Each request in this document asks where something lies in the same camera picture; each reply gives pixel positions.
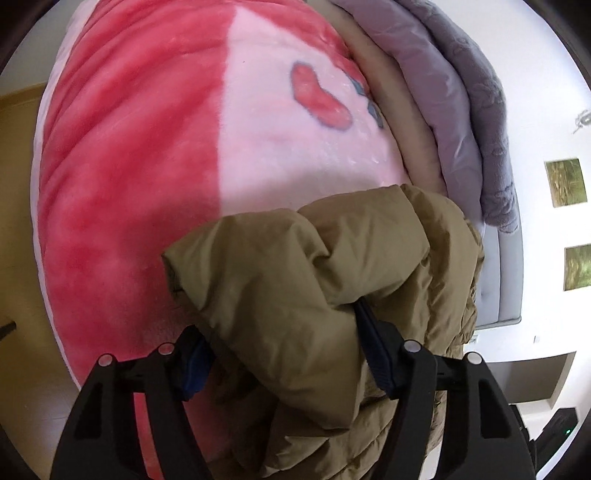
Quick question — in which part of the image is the pink printed plush blanket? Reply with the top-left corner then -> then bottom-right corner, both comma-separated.
30,0 -> 415,480

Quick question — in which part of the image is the khaki puffer jacket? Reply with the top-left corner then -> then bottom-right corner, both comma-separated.
161,184 -> 485,480

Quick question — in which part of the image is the beige folded blanket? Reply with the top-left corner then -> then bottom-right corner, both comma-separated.
307,0 -> 448,197

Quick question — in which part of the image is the lavender textured blanket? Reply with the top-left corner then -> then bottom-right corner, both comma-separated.
329,0 -> 522,237

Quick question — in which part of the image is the grey upholstered headboard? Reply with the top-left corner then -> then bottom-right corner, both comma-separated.
475,222 -> 523,331

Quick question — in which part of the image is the green wall picture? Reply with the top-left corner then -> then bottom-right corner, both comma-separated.
565,244 -> 591,292
545,158 -> 588,209

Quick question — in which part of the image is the black device with green light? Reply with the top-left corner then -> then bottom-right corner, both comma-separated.
547,407 -> 581,446

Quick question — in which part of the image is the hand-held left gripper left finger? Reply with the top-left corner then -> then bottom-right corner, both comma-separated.
50,324 -> 214,480

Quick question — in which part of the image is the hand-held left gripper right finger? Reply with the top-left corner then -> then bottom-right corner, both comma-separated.
353,298 -> 537,480

